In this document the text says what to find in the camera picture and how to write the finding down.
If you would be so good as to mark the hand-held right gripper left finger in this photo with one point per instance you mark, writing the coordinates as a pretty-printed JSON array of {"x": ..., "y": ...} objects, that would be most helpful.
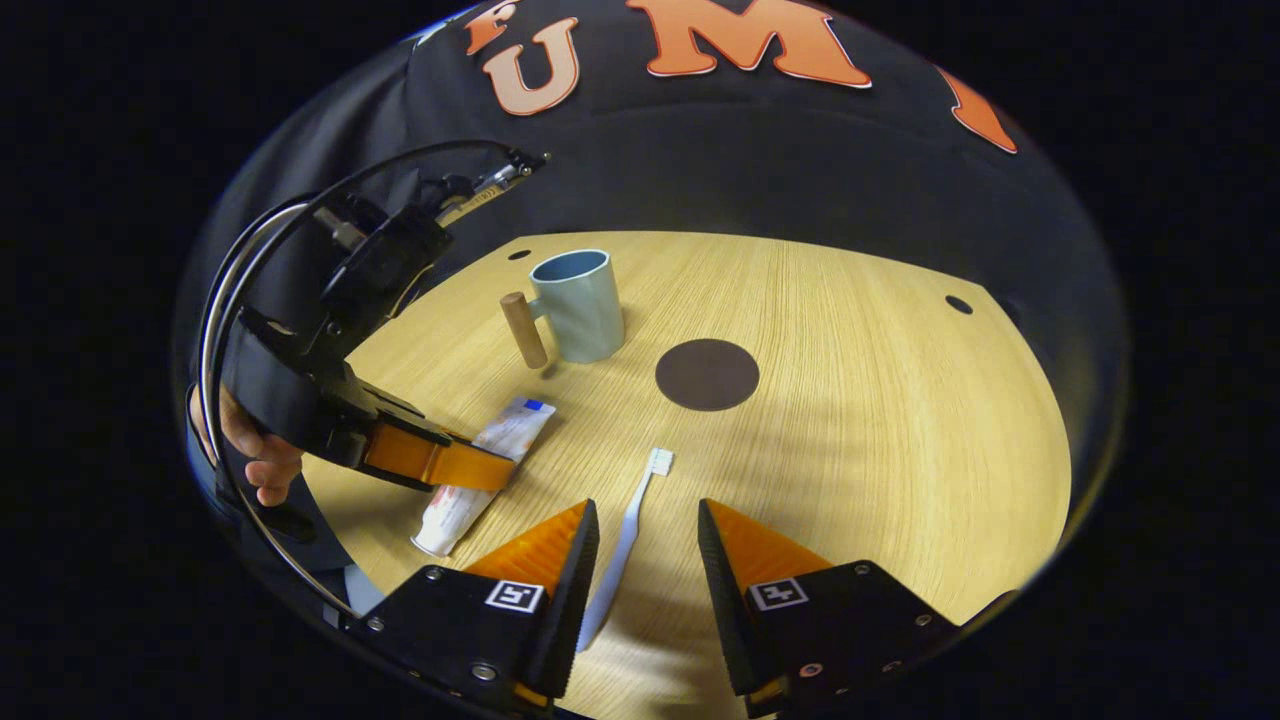
[{"x": 570, "y": 600}]

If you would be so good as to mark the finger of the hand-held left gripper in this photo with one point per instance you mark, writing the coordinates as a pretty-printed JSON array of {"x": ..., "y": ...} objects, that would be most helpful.
[{"x": 440, "y": 463}]

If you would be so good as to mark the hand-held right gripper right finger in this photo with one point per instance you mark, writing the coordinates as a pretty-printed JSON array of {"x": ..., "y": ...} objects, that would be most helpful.
[{"x": 725, "y": 600}]

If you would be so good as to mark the white toothpaste tube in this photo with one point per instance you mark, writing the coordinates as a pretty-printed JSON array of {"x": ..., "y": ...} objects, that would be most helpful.
[{"x": 455, "y": 510}]

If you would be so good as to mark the white toothbrush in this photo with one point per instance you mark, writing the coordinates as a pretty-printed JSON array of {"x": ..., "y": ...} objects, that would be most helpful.
[{"x": 628, "y": 525}]

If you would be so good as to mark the dark brown round coaster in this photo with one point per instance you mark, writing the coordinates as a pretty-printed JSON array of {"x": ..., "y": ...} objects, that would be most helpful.
[{"x": 707, "y": 375}]

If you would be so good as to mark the black backdrop cloth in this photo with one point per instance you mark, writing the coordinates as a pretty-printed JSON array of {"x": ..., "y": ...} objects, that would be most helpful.
[{"x": 700, "y": 160}]

